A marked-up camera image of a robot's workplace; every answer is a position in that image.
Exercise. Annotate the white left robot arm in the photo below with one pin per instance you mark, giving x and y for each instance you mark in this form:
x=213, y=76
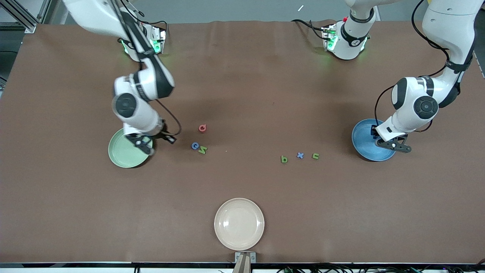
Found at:
x=451, y=26

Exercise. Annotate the light green plate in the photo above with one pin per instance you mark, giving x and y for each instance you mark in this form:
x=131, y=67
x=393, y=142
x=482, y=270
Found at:
x=121, y=155

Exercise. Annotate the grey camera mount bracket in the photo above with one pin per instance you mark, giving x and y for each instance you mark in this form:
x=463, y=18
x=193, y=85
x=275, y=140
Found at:
x=238, y=258

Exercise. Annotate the beige plate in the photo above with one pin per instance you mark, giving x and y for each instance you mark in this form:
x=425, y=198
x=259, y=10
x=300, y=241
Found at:
x=239, y=223

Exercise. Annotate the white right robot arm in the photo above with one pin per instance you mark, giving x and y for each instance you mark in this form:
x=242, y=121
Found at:
x=146, y=117

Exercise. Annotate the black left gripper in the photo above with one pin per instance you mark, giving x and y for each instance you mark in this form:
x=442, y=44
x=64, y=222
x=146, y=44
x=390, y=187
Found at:
x=374, y=130

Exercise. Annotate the blue uppercase letter G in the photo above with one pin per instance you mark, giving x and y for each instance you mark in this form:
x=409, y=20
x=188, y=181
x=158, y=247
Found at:
x=192, y=146

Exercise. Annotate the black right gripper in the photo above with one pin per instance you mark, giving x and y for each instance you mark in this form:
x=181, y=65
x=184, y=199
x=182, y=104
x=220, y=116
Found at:
x=163, y=133

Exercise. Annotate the green uppercase letter N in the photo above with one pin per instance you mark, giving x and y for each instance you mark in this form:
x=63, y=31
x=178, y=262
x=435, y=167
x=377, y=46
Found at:
x=203, y=150

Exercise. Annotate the blue plate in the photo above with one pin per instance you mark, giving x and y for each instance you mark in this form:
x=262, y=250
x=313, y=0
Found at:
x=362, y=142

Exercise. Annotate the red uppercase letter Q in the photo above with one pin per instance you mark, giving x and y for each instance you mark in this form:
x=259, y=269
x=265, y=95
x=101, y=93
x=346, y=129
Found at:
x=199, y=128

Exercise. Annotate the aluminium frame profile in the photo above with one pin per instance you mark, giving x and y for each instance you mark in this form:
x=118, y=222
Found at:
x=28, y=24

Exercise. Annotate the black table edge trim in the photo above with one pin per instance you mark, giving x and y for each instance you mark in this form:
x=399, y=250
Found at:
x=75, y=264

